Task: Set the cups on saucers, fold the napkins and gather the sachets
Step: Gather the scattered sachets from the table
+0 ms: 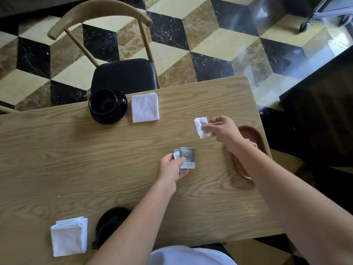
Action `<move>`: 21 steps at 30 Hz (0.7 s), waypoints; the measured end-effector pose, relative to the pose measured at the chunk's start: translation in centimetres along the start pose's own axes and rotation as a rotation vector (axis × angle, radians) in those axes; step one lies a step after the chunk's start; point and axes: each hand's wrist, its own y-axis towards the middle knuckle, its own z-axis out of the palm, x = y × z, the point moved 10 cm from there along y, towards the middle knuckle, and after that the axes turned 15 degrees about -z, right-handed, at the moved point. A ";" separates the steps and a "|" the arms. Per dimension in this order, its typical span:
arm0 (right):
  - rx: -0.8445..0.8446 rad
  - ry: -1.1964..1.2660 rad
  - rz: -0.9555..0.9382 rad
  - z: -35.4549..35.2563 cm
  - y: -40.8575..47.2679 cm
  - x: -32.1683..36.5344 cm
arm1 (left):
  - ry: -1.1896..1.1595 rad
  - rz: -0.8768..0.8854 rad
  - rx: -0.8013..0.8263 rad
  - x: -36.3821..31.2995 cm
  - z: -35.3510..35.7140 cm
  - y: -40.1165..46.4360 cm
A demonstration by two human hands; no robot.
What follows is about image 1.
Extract person's right hand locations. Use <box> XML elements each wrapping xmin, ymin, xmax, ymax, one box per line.
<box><xmin>201</xmin><ymin>115</ymin><xmax>245</xmax><ymax>152</ymax></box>

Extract person's left hand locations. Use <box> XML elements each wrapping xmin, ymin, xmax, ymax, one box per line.
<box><xmin>156</xmin><ymin>153</ymin><xmax>190</xmax><ymax>192</ymax></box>

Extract white tea bag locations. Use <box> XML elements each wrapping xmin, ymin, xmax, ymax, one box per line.
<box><xmin>194</xmin><ymin>117</ymin><xmax>212</xmax><ymax>139</ymax></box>

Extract grey sachet packet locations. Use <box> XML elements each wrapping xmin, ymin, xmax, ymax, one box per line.
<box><xmin>173</xmin><ymin>147</ymin><xmax>196</xmax><ymax>173</ymax></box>

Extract person's right forearm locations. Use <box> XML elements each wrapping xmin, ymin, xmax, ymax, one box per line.
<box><xmin>227</xmin><ymin>138</ymin><xmax>353</xmax><ymax>265</ymax></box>

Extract person's left forearm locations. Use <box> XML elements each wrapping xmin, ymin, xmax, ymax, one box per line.
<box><xmin>85</xmin><ymin>180</ymin><xmax>177</xmax><ymax>265</ymax></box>

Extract brown oval wooden tray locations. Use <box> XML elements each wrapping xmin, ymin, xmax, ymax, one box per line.
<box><xmin>233</xmin><ymin>125</ymin><xmax>268</xmax><ymax>180</ymax></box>

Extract white folded napkin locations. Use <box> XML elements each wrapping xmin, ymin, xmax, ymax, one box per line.
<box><xmin>131</xmin><ymin>93</ymin><xmax>160</xmax><ymax>123</ymax></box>
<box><xmin>50</xmin><ymin>216</ymin><xmax>88</xmax><ymax>257</ymax></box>

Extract black cup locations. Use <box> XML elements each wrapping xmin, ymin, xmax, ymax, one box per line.
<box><xmin>89</xmin><ymin>89</ymin><xmax>128</xmax><ymax>116</ymax></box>
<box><xmin>95</xmin><ymin>207</ymin><xmax>132</xmax><ymax>240</ymax></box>

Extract person's white shirt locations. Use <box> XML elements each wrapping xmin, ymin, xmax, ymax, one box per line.
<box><xmin>147</xmin><ymin>245</ymin><xmax>238</xmax><ymax>265</ymax></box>

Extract black saucer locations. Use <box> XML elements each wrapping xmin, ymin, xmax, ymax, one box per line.
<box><xmin>88</xmin><ymin>89</ymin><xmax>128</xmax><ymax>125</ymax></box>
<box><xmin>91</xmin><ymin>215</ymin><xmax>111</xmax><ymax>250</ymax></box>

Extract wooden chair with black seat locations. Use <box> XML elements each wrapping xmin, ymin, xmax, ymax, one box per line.
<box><xmin>47</xmin><ymin>0</ymin><xmax>161</xmax><ymax>98</ymax></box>

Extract metal cart with wheels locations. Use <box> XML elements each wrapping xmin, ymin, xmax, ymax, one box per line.
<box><xmin>299</xmin><ymin>0</ymin><xmax>353</xmax><ymax>33</ymax></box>

